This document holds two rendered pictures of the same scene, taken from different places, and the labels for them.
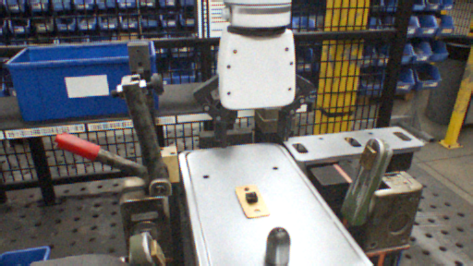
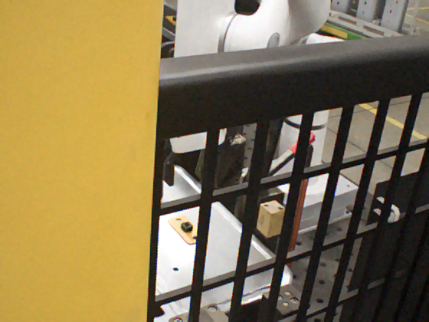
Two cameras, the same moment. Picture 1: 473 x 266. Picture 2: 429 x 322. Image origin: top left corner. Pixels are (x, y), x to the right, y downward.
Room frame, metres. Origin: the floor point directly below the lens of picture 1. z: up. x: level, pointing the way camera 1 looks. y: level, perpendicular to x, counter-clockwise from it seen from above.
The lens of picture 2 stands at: (1.31, -0.32, 1.62)
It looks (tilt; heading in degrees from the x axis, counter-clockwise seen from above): 29 degrees down; 158
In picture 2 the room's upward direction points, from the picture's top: 6 degrees clockwise
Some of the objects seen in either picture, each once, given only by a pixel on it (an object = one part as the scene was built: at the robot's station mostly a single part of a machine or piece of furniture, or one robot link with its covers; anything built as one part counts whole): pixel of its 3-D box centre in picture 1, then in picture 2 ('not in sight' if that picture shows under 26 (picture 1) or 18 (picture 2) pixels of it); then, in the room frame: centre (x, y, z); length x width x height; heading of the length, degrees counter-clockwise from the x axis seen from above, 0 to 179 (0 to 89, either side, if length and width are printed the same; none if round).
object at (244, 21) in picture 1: (255, 14); not in sight; (0.48, -0.03, 1.29); 0.09 x 0.08 x 0.03; 103
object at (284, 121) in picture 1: (291, 116); (162, 166); (0.49, -0.08, 1.14); 0.03 x 0.03 x 0.07; 13
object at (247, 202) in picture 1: (251, 198); (186, 227); (0.48, -0.03, 1.01); 0.08 x 0.04 x 0.01; 13
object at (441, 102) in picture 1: (458, 80); not in sight; (3.13, -2.01, 0.36); 0.50 x 0.50 x 0.73
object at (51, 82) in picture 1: (91, 78); not in sight; (0.84, 0.34, 1.09); 0.30 x 0.17 x 0.13; 104
